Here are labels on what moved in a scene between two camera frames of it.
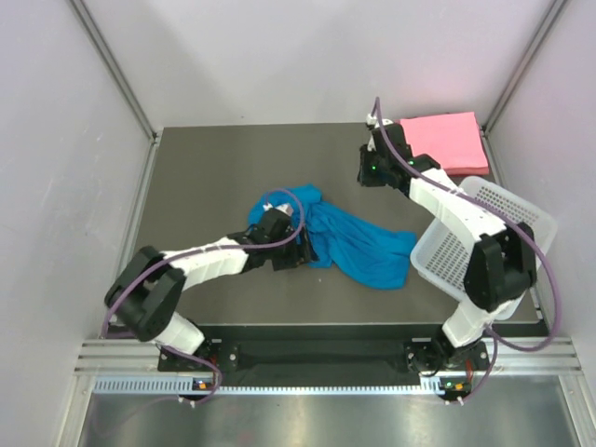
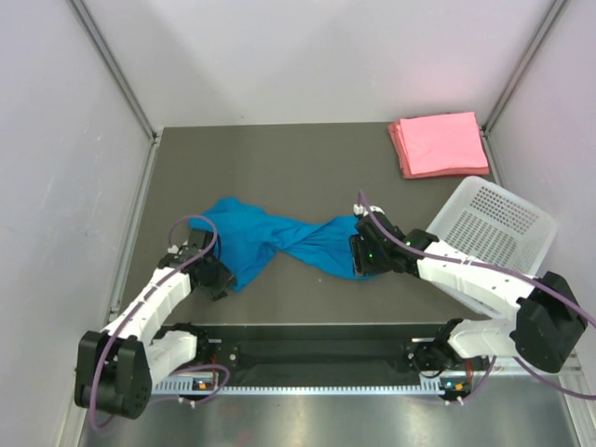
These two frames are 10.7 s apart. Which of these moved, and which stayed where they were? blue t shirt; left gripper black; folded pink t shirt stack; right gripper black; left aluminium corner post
Moved: blue t shirt; left gripper black; right gripper black
Stayed: left aluminium corner post; folded pink t shirt stack
